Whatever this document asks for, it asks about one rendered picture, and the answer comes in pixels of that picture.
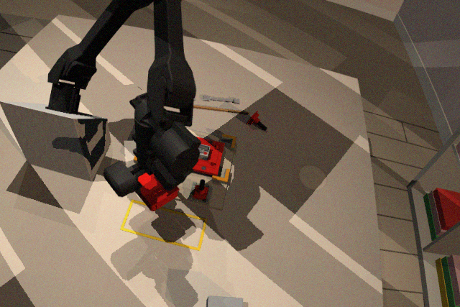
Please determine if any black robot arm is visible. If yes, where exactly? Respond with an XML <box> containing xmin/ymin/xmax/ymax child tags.
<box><xmin>45</xmin><ymin>0</ymin><xmax>201</xmax><ymax>191</ymax></box>

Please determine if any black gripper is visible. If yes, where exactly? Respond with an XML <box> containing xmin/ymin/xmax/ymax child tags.
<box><xmin>103</xmin><ymin>133</ymin><xmax>154</xmax><ymax>197</ymax></box>

